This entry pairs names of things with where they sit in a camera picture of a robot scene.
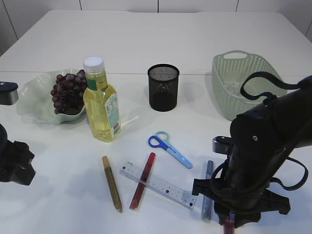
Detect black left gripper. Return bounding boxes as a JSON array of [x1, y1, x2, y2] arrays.
[[0, 140, 36, 186]]

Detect green wavy glass plate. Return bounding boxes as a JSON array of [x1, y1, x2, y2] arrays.
[[16, 68, 85, 125]]

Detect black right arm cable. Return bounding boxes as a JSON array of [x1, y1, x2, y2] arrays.
[[210, 72, 308, 193]]

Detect blue scissors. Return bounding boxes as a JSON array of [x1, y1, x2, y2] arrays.
[[148, 131, 193, 169]]

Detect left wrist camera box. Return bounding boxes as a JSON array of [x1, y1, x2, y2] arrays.
[[0, 81, 19, 105]]

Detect black mesh pen holder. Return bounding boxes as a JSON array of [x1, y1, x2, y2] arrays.
[[148, 64, 179, 112]]

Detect yellow liquid plastic bottle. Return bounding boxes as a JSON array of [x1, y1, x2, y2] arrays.
[[83, 56, 121, 142]]

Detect red grape bunch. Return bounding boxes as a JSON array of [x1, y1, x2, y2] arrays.
[[50, 69, 87, 115]]

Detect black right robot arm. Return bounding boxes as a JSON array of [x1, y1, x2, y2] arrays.
[[192, 72, 312, 234]]

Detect silver blue glitter pen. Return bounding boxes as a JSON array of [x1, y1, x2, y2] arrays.
[[201, 160, 214, 222]]

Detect green plastic woven basket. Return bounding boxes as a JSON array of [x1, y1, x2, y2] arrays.
[[212, 50, 282, 121]]

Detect clear plastic ruler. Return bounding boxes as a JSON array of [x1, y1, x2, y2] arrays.
[[119, 162, 197, 210]]

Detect gold glitter pen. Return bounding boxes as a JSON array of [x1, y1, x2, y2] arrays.
[[102, 156, 122, 213]]

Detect pink scissors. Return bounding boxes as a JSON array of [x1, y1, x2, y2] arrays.
[[223, 212, 235, 234]]

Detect clear plastic sheet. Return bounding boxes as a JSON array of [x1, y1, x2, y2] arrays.
[[224, 81, 241, 96]]

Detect red glitter pen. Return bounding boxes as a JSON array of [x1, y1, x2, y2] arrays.
[[129, 152, 156, 210]]

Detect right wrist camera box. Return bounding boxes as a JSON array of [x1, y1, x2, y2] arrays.
[[212, 136, 234, 155]]

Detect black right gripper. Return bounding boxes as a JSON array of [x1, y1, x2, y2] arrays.
[[192, 159, 290, 228]]

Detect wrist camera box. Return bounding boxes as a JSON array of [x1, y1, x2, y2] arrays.
[[212, 136, 234, 155], [0, 81, 19, 105]]

